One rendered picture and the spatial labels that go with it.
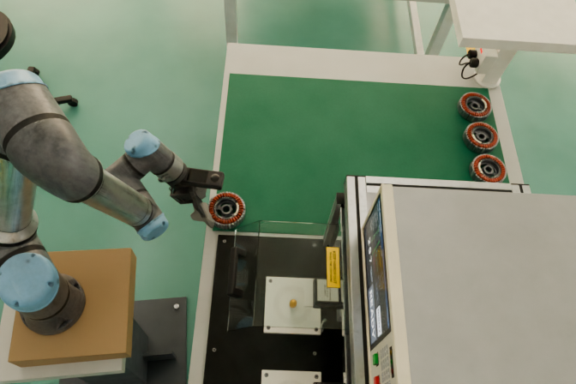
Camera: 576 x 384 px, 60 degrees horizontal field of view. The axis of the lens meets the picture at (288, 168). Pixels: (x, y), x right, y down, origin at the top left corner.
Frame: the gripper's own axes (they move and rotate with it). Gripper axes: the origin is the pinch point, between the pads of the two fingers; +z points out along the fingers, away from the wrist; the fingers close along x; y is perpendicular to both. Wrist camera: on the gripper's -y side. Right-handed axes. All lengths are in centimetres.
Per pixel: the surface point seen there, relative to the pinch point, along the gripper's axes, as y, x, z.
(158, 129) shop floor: 84, -75, 44
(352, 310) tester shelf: -47, 35, -10
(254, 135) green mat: -2.2, -29.4, 6.8
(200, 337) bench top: 1.4, 36.8, 5.1
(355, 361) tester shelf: -47, 45, -9
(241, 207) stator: -4.7, -0.5, 4.0
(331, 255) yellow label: -40.0, 21.5, -7.7
